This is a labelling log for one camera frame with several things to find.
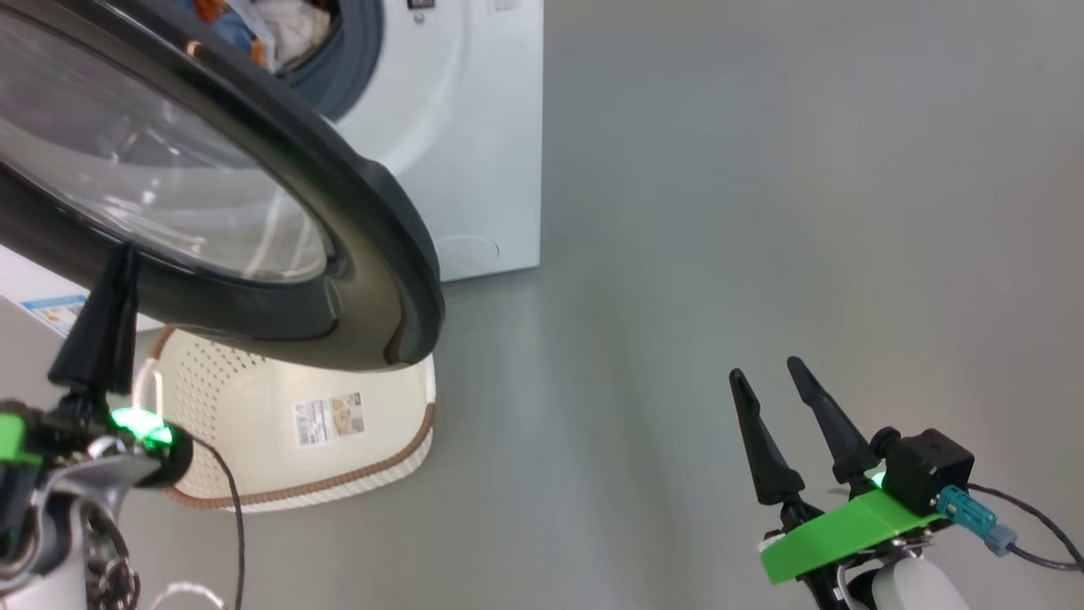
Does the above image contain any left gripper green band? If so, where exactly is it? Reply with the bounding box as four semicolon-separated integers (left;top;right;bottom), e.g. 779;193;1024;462
0;244;174;568

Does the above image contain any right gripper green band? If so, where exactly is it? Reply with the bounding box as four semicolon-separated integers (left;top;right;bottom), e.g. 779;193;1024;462
729;356;945;585

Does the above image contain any black-rimmed glass washer door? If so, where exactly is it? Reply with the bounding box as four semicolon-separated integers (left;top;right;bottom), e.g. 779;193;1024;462
0;0;445;372

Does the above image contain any blue garment with orange print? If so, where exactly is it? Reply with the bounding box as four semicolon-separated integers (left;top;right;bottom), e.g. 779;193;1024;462
193;0;265;64

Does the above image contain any blue orange-print garment cream lining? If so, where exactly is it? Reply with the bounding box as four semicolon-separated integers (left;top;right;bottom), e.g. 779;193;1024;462
252;0;333;70

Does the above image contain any white washing machine body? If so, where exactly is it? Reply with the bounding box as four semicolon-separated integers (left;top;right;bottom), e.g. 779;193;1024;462
0;0;544;336

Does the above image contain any blue energy label sticker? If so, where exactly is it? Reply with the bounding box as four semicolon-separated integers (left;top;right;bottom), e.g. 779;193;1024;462
21;294;90;338

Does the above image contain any cream perforated basket brown rim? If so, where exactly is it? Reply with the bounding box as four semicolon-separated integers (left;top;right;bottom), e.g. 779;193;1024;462
135;326;437;513

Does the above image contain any white product sticker inside basket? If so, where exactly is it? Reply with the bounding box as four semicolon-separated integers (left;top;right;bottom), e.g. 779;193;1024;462
293;391;366;448

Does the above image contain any round white filter cover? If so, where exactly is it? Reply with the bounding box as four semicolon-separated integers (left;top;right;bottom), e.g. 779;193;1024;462
432;235;501;276

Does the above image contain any black cable with teal connector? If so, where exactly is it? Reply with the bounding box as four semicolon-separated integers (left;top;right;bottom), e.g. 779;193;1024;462
938;483;1084;574

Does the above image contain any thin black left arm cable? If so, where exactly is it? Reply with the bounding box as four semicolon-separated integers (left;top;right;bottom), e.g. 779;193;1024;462
182;436;246;610

